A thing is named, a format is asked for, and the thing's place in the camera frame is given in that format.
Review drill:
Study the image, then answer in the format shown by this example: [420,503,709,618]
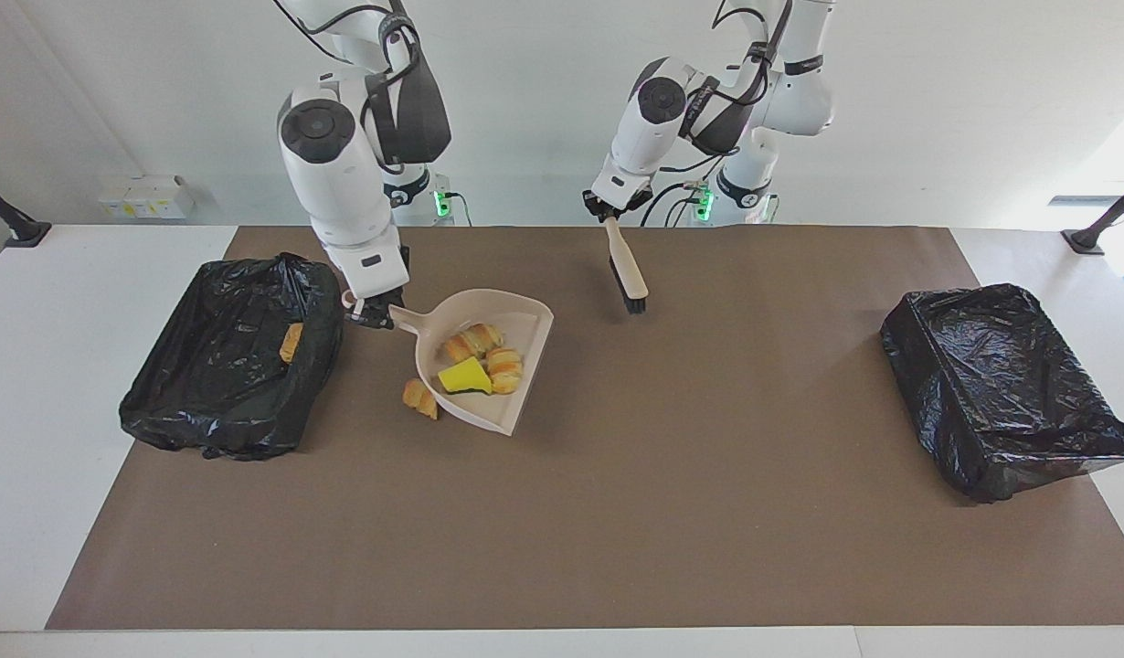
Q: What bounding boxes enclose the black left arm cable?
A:
[658,0,787,176]

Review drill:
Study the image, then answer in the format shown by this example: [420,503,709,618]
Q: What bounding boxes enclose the beige hand brush black bristles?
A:
[602,215,650,314]

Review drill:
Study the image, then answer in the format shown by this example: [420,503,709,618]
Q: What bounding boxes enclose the black bag lined bin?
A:
[119,252,345,461]
[880,283,1124,504]

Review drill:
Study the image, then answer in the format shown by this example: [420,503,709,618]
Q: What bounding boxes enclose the brown table mat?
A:
[46,226,1124,631]

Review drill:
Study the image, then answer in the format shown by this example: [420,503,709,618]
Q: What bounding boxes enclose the beige plastic dustpan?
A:
[342,289,556,438]

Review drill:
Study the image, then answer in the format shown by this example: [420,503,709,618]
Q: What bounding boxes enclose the black camera stand pole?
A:
[0,174,53,249]
[1062,176,1124,256]

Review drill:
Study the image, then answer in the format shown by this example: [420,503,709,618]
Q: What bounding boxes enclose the yellow sponge piece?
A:
[438,356,494,396]

